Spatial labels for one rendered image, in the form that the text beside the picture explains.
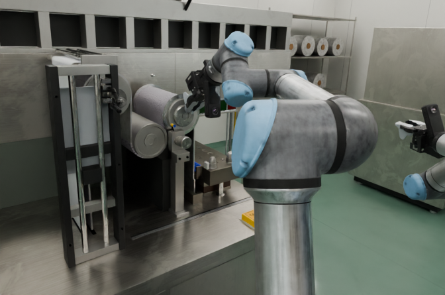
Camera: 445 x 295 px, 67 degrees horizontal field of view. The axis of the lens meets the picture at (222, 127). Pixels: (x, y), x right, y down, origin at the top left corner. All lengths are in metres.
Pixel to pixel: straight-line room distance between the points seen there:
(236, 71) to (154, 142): 0.43
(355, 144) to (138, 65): 1.08
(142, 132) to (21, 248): 0.48
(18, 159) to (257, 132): 1.07
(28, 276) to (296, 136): 0.83
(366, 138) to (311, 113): 0.09
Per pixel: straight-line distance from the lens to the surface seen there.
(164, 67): 1.50
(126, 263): 1.05
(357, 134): 0.51
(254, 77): 0.87
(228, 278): 1.23
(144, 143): 1.15
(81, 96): 0.94
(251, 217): 1.21
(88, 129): 0.96
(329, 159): 0.51
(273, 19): 1.88
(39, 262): 1.13
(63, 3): 1.36
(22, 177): 1.43
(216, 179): 1.31
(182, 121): 1.17
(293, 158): 0.47
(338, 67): 6.17
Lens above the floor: 1.53
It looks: 15 degrees down
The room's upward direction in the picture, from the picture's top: 2 degrees clockwise
